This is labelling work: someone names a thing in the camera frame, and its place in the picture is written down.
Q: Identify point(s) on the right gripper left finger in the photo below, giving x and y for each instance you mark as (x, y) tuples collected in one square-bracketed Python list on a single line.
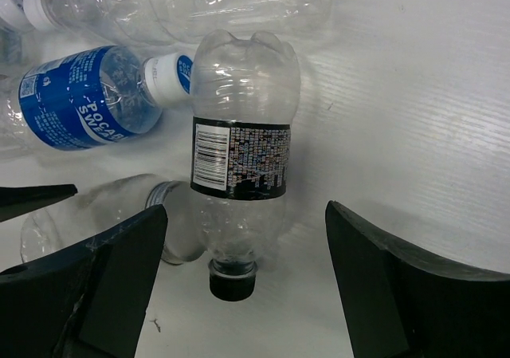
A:
[(86, 300)]

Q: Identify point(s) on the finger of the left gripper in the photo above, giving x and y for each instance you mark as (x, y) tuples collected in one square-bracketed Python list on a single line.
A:
[(17, 201)]

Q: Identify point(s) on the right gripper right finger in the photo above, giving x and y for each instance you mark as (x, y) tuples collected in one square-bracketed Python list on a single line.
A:
[(400, 300)]

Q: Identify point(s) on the blue label Pocari bottle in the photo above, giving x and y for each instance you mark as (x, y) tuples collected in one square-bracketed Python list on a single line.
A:
[(90, 99)]

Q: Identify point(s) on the green label water bottle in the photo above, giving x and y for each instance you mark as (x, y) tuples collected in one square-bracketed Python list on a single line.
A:
[(14, 24)]

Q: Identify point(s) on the clear bottle with black label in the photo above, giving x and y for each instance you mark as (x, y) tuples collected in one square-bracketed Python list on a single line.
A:
[(245, 94)]

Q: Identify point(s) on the clear jar with metal lid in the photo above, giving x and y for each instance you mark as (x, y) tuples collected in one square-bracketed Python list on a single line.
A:
[(90, 212)]

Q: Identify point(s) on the large crushed clear bottle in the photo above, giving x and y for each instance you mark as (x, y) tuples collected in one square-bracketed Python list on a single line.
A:
[(165, 22)]

